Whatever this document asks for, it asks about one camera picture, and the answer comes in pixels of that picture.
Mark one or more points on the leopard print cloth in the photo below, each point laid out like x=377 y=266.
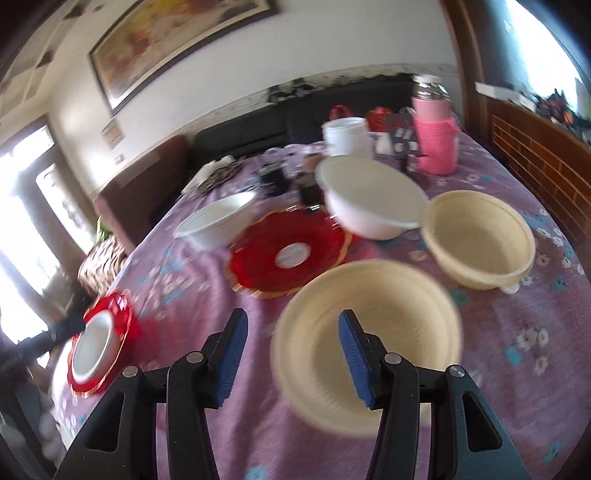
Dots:
x=226 y=173

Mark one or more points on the brown armchair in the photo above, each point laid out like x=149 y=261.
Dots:
x=143 y=184

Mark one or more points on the small white bowl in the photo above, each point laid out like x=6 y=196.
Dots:
x=94 y=346

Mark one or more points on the white bowl with lid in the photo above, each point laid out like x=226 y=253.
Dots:
x=369 y=189

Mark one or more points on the white plastic jar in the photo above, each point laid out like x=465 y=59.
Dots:
x=344 y=136

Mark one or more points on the green cloth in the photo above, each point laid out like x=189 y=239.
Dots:
x=102 y=229

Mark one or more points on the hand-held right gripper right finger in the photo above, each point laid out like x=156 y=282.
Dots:
x=355 y=364

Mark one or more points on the glass panel door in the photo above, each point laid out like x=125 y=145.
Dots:
x=51 y=198

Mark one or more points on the red plastic bag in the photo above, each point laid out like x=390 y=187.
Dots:
x=378 y=115

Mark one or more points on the white plastic bowl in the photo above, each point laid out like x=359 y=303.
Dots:
x=212 y=224

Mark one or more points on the black cylindrical pump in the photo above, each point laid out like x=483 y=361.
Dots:
x=272 y=177

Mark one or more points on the white box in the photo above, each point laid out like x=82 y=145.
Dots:
x=382 y=143

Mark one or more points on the white cloth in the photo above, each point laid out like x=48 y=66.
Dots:
x=203 y=173

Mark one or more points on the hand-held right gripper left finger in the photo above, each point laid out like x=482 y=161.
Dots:
x=228 y=364

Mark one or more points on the red plate gold rim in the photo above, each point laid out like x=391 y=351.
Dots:
x=117 y=314

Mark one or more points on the black metal stand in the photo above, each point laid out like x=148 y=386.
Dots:
x=406 y=138

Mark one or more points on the red plate with white label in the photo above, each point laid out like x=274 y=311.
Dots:
x=263 y=258

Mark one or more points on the purple floral tablecloth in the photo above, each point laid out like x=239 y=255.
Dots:
x=485 y=360

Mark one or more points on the pink knit-covered bottle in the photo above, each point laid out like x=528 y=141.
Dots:
x=436 y=134

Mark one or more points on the framed painting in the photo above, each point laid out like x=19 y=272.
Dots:
x=171 y=41

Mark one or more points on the small wall plaque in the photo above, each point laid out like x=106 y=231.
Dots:
x=112 y=134

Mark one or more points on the large cream plastic bowl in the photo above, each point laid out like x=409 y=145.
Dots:
x=323 y=341

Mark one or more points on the small cream plastic bowl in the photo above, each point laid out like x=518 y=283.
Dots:
x=480 y=240

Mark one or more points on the black leather sofa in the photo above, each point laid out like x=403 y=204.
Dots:
x=277 y=124

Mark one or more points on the black grinder with wooden knob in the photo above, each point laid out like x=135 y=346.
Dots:
x=308 y=184

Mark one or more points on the leopard print stool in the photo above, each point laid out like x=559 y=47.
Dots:
x=101 y=265

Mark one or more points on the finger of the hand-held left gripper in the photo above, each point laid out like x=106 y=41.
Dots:
x=69 y=328

